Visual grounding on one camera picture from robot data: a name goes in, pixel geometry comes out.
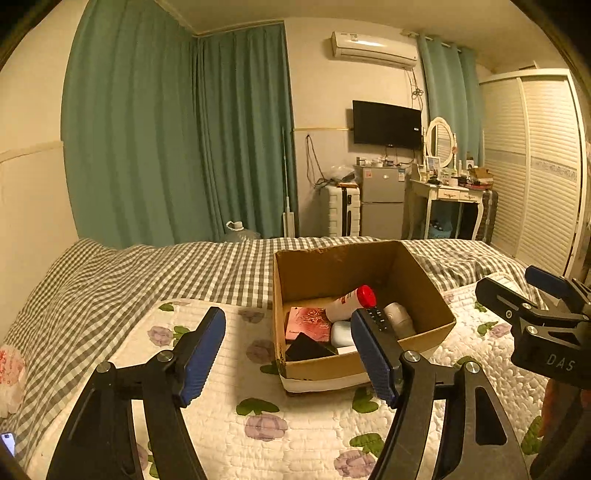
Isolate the white cylindrical bottle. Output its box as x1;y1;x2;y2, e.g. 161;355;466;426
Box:
384;302;416;339

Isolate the white power adapter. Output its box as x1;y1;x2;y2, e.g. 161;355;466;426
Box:
335;345;358;355

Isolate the black remote control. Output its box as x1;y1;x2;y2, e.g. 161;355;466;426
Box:
368;307;390;331

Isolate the small white charger block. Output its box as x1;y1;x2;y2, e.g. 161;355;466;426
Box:
331;321;355;348

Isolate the white bottle red cap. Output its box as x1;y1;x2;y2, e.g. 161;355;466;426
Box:
325;285;377;323

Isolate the black square box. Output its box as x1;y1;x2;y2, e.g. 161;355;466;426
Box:
286;332;338;362

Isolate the red patterned card box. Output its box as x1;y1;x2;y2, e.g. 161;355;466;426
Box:
286;307;332;343

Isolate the brown cardboard box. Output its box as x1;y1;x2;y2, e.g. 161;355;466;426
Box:
273;240;456;394

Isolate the person's right hand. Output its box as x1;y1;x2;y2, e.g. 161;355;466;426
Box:
538;379;591;437

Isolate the smartphone with lit screen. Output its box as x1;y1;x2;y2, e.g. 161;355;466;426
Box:
0;432;15;456

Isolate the red white plastic bag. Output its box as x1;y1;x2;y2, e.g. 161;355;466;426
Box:
0;345;27;419

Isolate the white floral quilt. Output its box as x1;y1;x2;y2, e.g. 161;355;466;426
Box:
27;271;551;480

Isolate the white dressing table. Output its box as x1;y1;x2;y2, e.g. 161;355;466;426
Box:
407;179;485;240

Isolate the white louvered wardrobe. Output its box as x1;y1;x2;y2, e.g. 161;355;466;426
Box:
480;68;587;275

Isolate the grey checkered bed sheet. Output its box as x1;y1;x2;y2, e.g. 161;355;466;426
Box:
0;235;546;467

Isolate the silver mini fridge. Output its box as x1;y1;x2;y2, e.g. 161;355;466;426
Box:
356;166;406;240

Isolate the white oval vanity mirror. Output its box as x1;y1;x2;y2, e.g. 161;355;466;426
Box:
424;116;457;168

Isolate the white suitcase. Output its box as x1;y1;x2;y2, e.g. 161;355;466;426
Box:
320;183;361;237

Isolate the narrow green window curtain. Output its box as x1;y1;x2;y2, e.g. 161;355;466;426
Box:
417;34;484;165

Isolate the white floor mop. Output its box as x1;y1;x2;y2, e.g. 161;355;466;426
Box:
281;128;296;238

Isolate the clear water jug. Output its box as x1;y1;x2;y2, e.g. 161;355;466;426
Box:
222;221;260;243

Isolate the white air conditioner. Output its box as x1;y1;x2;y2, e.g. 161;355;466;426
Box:
331;31;419;70

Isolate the large green curtain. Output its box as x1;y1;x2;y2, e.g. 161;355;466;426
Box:
61;1;297;248

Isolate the black wall television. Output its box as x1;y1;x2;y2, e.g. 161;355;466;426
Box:
353;100;423;150

